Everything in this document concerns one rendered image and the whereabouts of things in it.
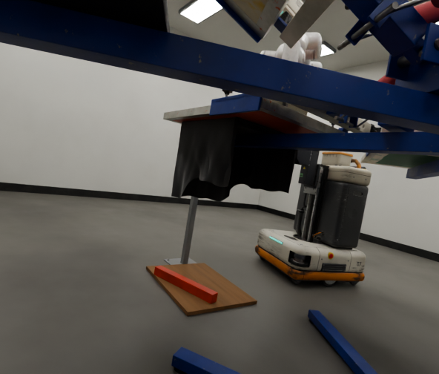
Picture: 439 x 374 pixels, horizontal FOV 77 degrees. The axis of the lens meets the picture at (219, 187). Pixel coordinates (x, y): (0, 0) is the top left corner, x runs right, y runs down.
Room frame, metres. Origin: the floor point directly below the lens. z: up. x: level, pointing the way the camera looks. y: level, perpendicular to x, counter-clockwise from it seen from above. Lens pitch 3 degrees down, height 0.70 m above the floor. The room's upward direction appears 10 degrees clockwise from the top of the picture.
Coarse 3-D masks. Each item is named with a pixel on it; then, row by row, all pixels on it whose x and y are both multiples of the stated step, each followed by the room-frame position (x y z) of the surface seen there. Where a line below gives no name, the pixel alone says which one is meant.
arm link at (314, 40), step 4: (304, 36) 1.49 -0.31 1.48; (308, 36) 1.51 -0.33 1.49; (312, 36) 1.50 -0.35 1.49; (316, 36) 1.49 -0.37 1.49; (320, 36) 1.50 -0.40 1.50; (308, 40) 1.51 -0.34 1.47; (312, 40) 1.50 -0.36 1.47; (316, 40) 1.49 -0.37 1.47; (320, 40) 1.50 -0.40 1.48; (308, 44) 1.51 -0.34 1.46; (312, 44) 1.51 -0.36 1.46; (316, 44) 1.50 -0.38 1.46; (320, 44) 1.52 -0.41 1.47; (308, 48) 1.54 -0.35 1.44; (312, 48) 1.53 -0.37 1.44; (316, 48) 1.52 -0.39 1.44; (320, 48) 1.56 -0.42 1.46; (316, 52) 1.56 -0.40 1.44; (320, 52) 1.60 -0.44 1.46; (316, 56) 1.61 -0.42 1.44
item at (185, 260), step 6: (192, 198) 1.98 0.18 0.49; (192, 204) 1.97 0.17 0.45; (192, 210) 1.97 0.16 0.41; (192, 216) 1.97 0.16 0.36; (192, 222) 1.98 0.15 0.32; (186, 228) 1.99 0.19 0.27; (192, 228) 1.98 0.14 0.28; (186, 234) 1.98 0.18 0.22; (186, 240) 1.97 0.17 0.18; (186, 246) 1.97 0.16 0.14; (186, 252) 1.97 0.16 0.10; (174, 258) 2.06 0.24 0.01; (180, 258) 2.09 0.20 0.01; (186, 258) 1.98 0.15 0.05; (174, 264) 1.94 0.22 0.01
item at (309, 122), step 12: (192, 108) 1.36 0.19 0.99; (204, 108) 1.27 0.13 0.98; (264, 108) 0.99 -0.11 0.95; (276, 108) 1.03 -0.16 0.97; (288, 108) 1.07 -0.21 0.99; (168, 120) 1.62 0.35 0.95; (288, 120) 1.11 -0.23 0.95; (300, 120) 1.12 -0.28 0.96; (312, 120) 1.17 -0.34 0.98; (324, 132) 1.23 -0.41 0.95; (336, 132) 1.28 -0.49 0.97
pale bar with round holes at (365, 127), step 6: (300, 108) 1.06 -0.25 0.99; (306, 108) 1.05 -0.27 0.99; (312, 108) 1.03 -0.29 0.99; (318, 114) 1.10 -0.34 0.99; (324, 114) 1.09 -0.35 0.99; (330, 120) 1.16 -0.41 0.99; (336, 120) 1.15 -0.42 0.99; (348, 120) 1.19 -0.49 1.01; (360, 120) 1.24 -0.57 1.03; (342, 126) 1.23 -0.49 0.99; (348, 126) 1.21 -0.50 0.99; (360, 126) 1.25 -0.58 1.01; (366, 126) 1.28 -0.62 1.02; (354, 132) 1.30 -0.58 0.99; (360, 132) 1.28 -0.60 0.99
